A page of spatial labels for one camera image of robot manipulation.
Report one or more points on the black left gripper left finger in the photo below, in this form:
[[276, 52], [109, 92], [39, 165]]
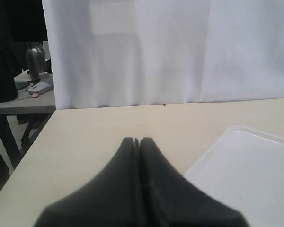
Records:
[[113, 198]]

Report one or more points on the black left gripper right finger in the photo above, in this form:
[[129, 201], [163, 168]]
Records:
[[170, 200]]

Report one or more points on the silver metal flask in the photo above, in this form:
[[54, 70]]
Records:
[[35, 58]]

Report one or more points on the white plastic tray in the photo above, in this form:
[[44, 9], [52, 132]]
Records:
[[244, 169]]

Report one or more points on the grey side table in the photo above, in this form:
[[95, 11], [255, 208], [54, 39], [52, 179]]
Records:
[[24, 104]]

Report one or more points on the grey computer mouse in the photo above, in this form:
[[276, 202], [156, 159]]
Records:
[[42, 87]]

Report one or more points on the white curtain backdrop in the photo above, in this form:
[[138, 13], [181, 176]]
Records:
[[143, 52]]

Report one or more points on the teal flat object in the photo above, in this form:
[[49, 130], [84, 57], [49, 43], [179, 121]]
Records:
[[22, 84]]

